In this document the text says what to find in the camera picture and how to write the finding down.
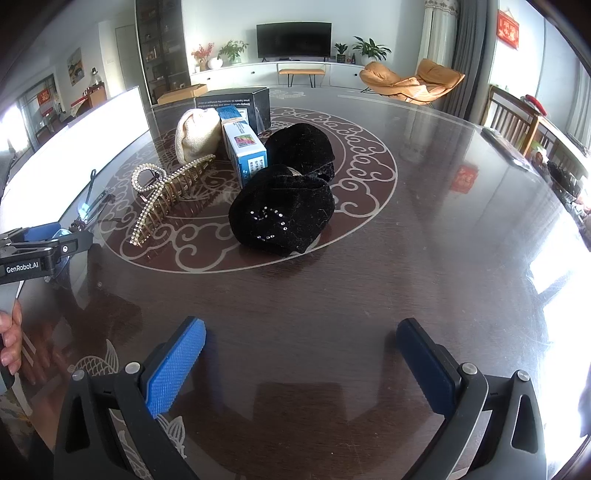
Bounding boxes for grey curtain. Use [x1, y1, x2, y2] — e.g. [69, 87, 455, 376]
[450, 0, 497, 123]

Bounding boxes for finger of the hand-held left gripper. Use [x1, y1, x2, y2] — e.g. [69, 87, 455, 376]
[0, 223, 65, 246]
[14, 231, 94, 278]

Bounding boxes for flat screen television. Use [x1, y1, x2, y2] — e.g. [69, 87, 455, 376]
[257, 22, 332, 62]

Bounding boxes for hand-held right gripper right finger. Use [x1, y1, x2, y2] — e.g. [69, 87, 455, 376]
[396, 318, 548, 480]

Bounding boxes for blue and white box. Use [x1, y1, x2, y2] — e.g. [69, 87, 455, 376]
[217, 107, 269, 188]

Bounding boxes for white door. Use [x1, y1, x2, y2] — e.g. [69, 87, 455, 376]
[115, 25, 139, 93]

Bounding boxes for long white television cabinet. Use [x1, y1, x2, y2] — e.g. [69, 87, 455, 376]
[189, 61, 370, 88]

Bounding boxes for black velvet hat with rhinestones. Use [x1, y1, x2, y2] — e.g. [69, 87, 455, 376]
[228, 165, 335, 256]

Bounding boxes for red flowers in pot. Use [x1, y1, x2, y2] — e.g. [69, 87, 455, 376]
[191, 43, 215, 71]

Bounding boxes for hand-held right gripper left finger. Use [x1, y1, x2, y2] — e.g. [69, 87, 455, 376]
[53, 316, 207, 480]

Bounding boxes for framed wall painting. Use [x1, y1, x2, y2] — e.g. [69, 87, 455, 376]
[68, 47, 85, 85]

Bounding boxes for metal nail clipper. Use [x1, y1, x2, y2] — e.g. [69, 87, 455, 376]
[69, 169, 116, 232]

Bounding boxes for large potted plant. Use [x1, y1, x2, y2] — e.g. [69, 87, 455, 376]
[352, 37, 392, 65]

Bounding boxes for red wall decoration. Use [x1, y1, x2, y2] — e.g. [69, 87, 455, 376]
[497, 10, 520, 48]

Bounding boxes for gold pearl hair claw clip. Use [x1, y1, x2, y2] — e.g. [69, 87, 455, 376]
[130, 154, 216, 247]

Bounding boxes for dark patterned glass desktop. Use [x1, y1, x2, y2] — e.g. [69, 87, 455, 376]
[0, 85, 591, 480]

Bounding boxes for person's left hand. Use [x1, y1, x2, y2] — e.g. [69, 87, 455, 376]
[0, 305, 24, 376]

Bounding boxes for large white box cardboard bottom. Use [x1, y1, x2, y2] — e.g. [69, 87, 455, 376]
[0, 86, 153, 227]

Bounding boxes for wooden slatted chair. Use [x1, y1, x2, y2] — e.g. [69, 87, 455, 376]
[482, 85, 541, 155]

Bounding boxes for plain black velvet hat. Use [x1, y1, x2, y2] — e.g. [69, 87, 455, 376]
[264, 122, 336, 182]

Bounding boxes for wooden bench with metal legs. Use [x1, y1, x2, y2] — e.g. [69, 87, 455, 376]
[278, 68, 326, 88]

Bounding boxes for white sheer curtain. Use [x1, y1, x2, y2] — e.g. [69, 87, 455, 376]
[422, 0, 458, 70]

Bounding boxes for beige knit hat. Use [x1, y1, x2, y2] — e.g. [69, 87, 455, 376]
[175, 108, 222, 163]

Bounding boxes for black rectangular box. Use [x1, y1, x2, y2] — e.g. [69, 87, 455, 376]
[195, 87, 270, 132]

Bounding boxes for green leafy potted plant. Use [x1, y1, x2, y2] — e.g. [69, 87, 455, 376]
[218, 40, 249, 64]

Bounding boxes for dark glass display cabinet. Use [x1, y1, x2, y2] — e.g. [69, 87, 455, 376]
[135, 0, 191, 106]

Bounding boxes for brown cardboard box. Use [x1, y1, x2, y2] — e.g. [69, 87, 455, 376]
[157, 84, 208, 104]

